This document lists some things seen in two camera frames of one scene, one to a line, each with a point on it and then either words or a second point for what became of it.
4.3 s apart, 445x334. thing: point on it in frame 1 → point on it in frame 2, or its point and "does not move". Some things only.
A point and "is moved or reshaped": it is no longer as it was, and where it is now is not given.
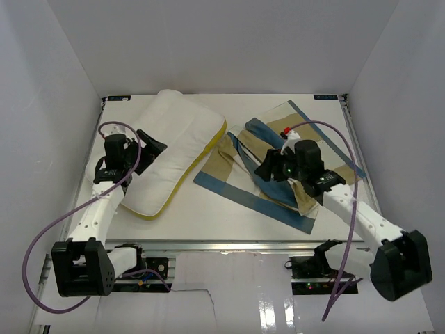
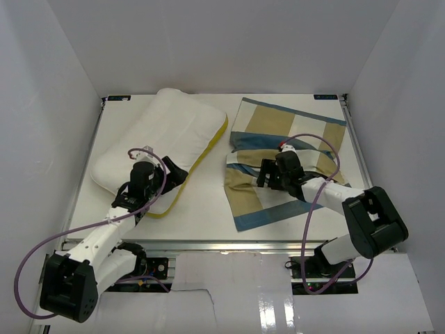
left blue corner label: x=119 y=98 does not move
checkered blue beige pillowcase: x=231 y=171 is moved or reshaped
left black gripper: x=152 y=147 → x=173 y=179
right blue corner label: x=326 y=97 does not move
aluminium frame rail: x=344 y=101 does not move
